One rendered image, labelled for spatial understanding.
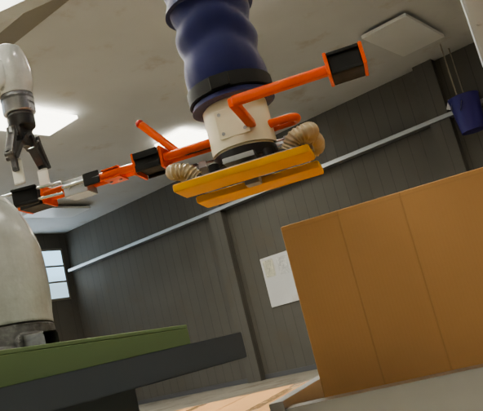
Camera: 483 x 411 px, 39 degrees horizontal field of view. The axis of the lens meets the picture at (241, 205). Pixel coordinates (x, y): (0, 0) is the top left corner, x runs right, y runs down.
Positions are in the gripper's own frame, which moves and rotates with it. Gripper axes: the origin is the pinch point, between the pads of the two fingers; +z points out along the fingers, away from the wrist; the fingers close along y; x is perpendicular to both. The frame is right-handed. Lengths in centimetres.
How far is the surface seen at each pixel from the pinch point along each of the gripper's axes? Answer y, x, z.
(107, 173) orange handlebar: -2.0, -22.5, 3.8
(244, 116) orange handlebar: -16, -64, 5
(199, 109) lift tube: -5, -51, -4
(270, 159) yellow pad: -13, -67, 16
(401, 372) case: -24, -83, 68
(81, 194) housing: -0.3, -13.6, 6.8
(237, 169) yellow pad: -13, -59, 16
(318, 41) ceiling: 617, -76, -269
